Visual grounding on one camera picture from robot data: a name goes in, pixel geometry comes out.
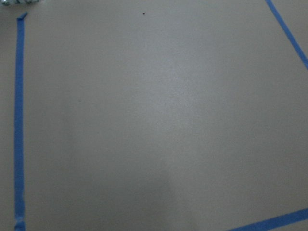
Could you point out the grey aluminium frame post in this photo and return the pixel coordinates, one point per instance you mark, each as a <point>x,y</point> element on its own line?
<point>15,2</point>

